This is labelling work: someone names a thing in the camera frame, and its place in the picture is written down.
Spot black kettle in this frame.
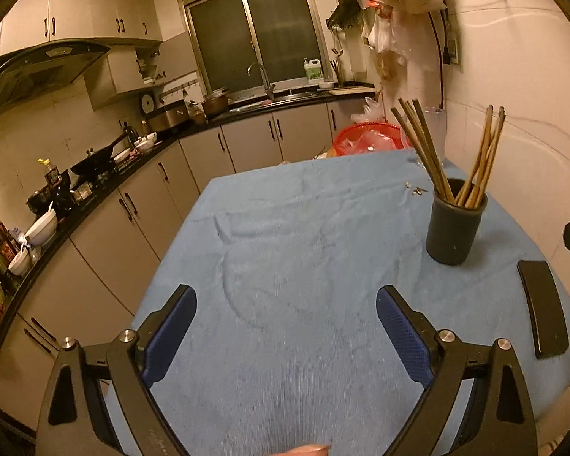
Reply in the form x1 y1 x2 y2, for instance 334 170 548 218
50 173 74 217

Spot black kitchen countertop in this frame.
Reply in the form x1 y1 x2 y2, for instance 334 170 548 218
0 88 378 324

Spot dark range hood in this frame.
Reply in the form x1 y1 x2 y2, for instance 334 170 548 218
0 40 112 122

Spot person's left hand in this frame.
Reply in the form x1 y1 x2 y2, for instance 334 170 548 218
285 443 333 456

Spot clear glass pitcher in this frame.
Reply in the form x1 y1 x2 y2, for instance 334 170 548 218
423 107 447 167

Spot group of wooden chopsticks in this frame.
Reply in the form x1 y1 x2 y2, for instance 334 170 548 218
390 97 507 209

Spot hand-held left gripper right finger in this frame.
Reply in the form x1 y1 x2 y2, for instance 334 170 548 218
376 285 538 456

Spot beige lower kitchen cabinets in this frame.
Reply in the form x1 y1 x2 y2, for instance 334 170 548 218
0 97 362 433

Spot curved metal faucet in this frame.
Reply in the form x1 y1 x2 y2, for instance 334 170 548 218
247 63 276 100

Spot beige upper kitchen cabinets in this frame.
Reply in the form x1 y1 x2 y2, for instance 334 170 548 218
0 0 165 55

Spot black power cable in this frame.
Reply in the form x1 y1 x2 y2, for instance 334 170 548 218
427 12 457 110

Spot cutting board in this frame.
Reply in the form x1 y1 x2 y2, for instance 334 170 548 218
329 84 376 96

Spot black pot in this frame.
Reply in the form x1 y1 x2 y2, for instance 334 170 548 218
27 190 53 214

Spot steel kitchen sink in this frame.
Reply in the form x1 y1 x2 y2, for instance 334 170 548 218
228 90 319 112

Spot beige wall shelf cabinet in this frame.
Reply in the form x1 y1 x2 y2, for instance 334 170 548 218
85 45 165 110

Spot black wall hook rack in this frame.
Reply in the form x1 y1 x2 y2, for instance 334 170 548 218
325 0 366 29

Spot small white bowl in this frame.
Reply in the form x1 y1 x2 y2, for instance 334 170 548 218
8 246 34 276

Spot wall socket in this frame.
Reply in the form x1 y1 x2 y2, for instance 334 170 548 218
444 33 461 67

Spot large white bowl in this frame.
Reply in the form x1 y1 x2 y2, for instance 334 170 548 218
26 209 58 247

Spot beige kitchen cabinets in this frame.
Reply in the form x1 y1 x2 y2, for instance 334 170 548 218
0 0 165 55
0 97 362 433

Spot hanging clear plastic bags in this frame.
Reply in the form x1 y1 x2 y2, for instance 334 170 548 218
356 0 409 81

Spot clear plastic bag in basket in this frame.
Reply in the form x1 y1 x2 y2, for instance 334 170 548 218
354 129 400 153

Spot blue table cloth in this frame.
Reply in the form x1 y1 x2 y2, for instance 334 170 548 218
107 147 570 456

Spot yellow cap oil bottle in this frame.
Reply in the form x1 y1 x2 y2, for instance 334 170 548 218
38 159 60 186

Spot dark sauce bottle red label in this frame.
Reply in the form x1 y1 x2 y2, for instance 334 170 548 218
0 209 20 271

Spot red plastic basket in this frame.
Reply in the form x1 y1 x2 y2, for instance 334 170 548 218
333 122 412 157

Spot black flat rectangular object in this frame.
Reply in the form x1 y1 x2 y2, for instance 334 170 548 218
517 260 570 360

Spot black wok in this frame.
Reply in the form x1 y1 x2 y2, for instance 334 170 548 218
70 133 131 176

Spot kitchen window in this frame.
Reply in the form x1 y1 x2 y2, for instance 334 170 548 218
173 0 328 100

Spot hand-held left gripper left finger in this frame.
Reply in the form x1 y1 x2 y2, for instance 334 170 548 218
37 284 198 456

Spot white crumpled plastic bag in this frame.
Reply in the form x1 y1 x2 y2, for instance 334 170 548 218
351 96 393 124

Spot dark round chopstick holder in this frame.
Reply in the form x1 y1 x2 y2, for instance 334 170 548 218
425 178 489 267

